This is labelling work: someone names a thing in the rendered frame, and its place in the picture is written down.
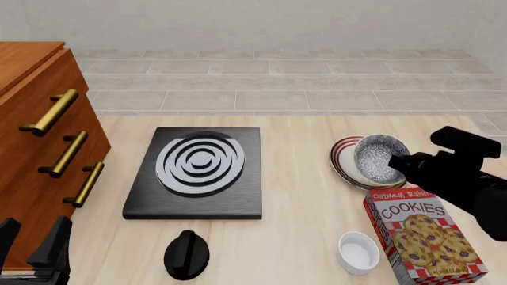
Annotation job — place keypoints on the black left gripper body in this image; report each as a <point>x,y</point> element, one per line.
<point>43,277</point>

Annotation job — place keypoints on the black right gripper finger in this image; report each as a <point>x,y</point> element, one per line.
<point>400,164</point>

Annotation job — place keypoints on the flat black stove plate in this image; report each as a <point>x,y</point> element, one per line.
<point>146,196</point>

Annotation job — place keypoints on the black speckled patterned bowl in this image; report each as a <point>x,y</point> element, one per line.
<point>372,161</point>

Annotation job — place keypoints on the printed cookies box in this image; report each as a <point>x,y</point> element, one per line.
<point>424,234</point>

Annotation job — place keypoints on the white plate with red rings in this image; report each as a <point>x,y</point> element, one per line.
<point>340,155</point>

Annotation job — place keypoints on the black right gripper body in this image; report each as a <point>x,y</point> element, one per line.
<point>447,173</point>

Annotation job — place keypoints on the wooden cabinet with drawers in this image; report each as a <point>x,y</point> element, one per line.
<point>24,68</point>

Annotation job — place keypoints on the round black stove knob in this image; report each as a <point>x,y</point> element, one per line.
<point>186,258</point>

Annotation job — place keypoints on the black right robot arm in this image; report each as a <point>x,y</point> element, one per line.
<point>495,207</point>

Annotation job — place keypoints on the wooden cabinet drawer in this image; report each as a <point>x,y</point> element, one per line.
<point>43,197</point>
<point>35,81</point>
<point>24,160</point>

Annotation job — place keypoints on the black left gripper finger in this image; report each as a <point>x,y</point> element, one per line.
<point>8,234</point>
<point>55,243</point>

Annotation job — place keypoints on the small white ramekin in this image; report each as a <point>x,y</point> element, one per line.
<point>356,252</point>

